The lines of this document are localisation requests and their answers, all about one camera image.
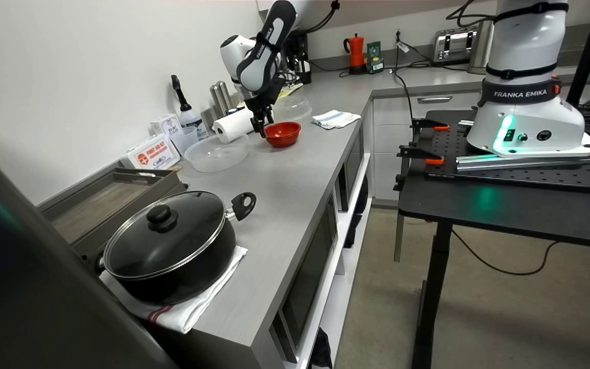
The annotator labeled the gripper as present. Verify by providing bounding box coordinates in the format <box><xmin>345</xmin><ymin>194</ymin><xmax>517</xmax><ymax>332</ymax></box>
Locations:
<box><xmin>244</xmin><ymin>77</ymin><xmax>287</xmax><ymax>138</ymax></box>

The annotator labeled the red bowl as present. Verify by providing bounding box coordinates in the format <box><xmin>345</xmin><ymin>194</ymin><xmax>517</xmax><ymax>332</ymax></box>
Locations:
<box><xmin>264</xmin><ymin>121</ymin><xmax>302</xmax><ymax>148</ymax></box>

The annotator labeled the clear plastic bowl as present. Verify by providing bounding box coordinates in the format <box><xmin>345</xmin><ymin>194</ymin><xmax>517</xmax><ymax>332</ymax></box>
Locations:
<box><xmin>184</xmin><ymin>134</ymin><xmax>249</xmax><ymax>173</ymax></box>

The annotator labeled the paper towel roll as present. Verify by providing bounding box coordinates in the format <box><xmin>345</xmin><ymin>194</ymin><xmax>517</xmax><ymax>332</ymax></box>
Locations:
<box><xmin>212</xmin><ymin>108</ymin><xmax>255</xmax><ymax>144</ymax></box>

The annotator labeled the clear plastic lid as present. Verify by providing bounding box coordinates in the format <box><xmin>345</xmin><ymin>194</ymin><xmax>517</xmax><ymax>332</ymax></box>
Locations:
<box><xmin>273</xmin><ymin>95</ymin><xmax>312</xmax><ymax>123</ymax></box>

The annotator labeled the pair of steel shakers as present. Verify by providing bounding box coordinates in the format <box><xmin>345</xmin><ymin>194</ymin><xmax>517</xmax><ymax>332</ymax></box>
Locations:
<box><xmin>209</xmin><ymin>80</ymin><xmax>234</xmax><ymax>118</ymax></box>

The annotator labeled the white cloth with blue stripe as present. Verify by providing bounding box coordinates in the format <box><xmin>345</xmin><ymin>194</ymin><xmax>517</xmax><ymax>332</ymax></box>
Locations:
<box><xmin>312</xmin><ymin>110</ymin><xmax>362</xmax><ymax>130</ymax></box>

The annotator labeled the black coffee machine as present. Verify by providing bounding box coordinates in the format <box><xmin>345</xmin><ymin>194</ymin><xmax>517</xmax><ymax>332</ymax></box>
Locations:
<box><xmin>284</xmin><ymin>31</ymin><xmax>312</xmax><ymax>85</ymax></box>

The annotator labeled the spray bottle with black nozzle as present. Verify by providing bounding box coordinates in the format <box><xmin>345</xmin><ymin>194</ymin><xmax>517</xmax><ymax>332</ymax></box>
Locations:
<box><xmin>171</xmin><ymin>75</ymin><xmax>209</xmax><ymax>140</ymax></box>

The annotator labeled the clear plastic cup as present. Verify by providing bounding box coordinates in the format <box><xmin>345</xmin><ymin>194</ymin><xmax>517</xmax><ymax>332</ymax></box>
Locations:
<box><xmin>172</xmin><ymin>127</ymin><xmax>199</xmax><ymax>155</ymax></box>

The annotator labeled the small white box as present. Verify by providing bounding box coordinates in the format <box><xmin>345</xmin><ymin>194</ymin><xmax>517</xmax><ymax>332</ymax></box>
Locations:
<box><xmin>150</xmin><ymin>114</ymin><xmax>184</xmax><ymax>139</ymax></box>

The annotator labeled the built-in oven door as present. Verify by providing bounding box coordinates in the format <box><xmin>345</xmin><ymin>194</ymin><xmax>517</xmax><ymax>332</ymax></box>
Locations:
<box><xmin>336</xmin><ymin>125</ymin><xmax>365</xmax><ymax>212</ymax></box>
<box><xmin>269</xmin><ymin>195</ymin><xmax>339</xmax><ymax>363</ymax></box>

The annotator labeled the white first aid box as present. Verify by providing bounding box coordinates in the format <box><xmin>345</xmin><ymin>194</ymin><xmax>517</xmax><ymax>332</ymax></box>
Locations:
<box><xmin>126</xmin><ymin>134</ymin><xmax>181</xmax><ymax>171</ymax></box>

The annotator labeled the red moka pot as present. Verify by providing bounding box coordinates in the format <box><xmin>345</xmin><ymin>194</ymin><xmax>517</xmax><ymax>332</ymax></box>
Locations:
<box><xmin>343</xmin><ymin>34</ymin><xmax>367</xmax><ymax>73</ymax></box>

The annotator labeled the green box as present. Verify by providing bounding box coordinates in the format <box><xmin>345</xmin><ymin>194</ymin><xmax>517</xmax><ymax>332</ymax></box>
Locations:
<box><xmin>366</xmin><ymin>41</ymin><xmax>385</xmax><ymax>74</ymax></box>

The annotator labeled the drawer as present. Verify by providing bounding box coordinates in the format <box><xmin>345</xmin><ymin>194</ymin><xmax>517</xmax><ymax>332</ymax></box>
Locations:
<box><xmin>373</xmin><ymin>92</ymin><xmax>482</xmax><ymax>127</ymax></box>

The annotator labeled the glass pot lid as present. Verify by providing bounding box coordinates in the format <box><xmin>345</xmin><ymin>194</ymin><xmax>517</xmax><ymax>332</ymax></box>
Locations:
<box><xmin>104</xmin><ymin>191</ymin><xmax>226</xmax><ymax>280</ymax></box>

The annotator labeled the black clamp with orange tip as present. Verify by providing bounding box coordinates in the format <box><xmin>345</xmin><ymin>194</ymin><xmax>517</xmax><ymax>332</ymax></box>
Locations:
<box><xmin>410</xmin><ymin>118</ymin><xmax>451</xmax><ymax>132</ymax></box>
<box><xmin>396</xmin><ymin>145</ymin><xmax>446</xmax><ymax>166</ymax></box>

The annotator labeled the black cooking pot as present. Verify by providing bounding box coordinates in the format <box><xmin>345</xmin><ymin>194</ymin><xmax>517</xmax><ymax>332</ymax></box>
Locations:
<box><xmin>95</xmin><ymin>191</ymin><xmax>257</xmax><ymax>305</ymax></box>

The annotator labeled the grey tray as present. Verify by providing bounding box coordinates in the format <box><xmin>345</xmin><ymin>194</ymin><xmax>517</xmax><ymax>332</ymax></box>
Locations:
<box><xmin>36</xmin><ymin>168</ymin><xmax>188</xmax><ymax>263</ymax></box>

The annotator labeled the silver toaster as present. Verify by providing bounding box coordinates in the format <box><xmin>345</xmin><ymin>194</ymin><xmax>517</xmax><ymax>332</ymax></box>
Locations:
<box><xmin>432</xmin><ymin>28</ymin><xmax>479</xmax><ymax>65</ymax></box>

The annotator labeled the white towel with red stripe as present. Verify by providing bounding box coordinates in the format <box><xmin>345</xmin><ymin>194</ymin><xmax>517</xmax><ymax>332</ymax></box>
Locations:
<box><xmin>99</xmin><ymin>245</ymin><xmax>248</xmax><ymax>335</ymax></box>

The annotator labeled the steel canister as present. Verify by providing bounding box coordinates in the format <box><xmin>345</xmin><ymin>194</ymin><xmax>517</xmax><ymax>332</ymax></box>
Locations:
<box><xmin>468</xmin><ymin>19</ymin><xmax>496</xmax><ymax>75</ymax></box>

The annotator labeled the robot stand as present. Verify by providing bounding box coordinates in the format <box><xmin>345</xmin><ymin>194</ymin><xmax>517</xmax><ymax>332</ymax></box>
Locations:
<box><xmin>393</xmin><ymin>110</ymin><xmax>590</xmax><ymax>369</ymax></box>

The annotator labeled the dark grey panel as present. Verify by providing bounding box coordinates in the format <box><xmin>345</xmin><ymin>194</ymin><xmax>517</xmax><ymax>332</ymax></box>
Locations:
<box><xmin>0</xmin><ymin>132</ymin><xmax>179</xmax><ymax>369</ymax></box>

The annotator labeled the black cable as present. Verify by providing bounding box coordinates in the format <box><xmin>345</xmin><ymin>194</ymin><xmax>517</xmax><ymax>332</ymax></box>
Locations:
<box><xmin>451</xmin><ymin>228</ymin><xmax>560</xmax><ymax>276</ymax></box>
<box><xmin>394</xmin><ymin>32</ymin><xmax>472</xmax><ymax>124</ymax></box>

